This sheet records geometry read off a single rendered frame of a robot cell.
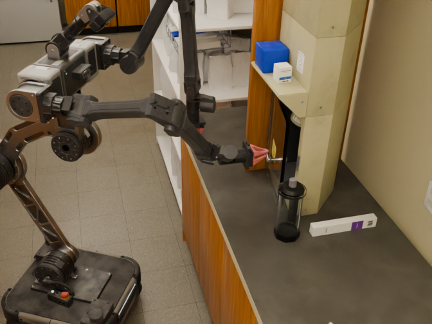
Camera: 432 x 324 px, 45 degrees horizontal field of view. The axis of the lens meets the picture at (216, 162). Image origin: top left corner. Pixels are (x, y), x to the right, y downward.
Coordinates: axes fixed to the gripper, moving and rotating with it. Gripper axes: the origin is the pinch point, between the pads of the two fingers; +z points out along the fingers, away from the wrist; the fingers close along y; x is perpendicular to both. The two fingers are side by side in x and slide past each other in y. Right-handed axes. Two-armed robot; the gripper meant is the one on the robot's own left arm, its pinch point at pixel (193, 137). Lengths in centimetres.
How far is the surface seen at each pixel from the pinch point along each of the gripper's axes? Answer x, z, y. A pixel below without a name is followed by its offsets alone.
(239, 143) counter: 16.0, 16.5, 27.2
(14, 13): 443, 67, -114
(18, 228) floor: 92, 108, -101
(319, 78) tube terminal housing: -46, -45, 36
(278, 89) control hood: -41, -40, 23
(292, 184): -56, -9, 25
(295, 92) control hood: -45, -40, 28
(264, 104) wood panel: -8.7, -17.4, 30.1
